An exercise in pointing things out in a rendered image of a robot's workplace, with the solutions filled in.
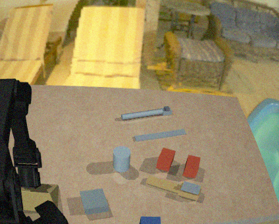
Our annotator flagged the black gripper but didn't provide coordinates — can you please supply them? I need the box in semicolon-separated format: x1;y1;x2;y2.
21;200;68;224

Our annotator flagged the light grey flat bar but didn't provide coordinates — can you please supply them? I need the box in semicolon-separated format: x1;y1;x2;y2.
134;129;186;142

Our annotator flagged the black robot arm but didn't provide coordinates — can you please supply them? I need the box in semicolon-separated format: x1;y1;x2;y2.
0;78;42;224

